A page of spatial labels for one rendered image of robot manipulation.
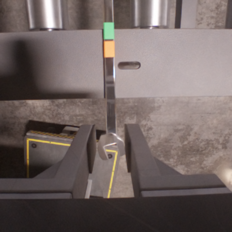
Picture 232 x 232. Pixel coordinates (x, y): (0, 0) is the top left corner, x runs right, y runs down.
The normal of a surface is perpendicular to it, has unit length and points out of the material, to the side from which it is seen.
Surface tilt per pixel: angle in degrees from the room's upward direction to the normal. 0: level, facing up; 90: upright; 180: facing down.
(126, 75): 0
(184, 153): 0
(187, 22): 0
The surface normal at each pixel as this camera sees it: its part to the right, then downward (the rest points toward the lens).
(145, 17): -0.41, 0.28
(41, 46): 0.02, 0.29
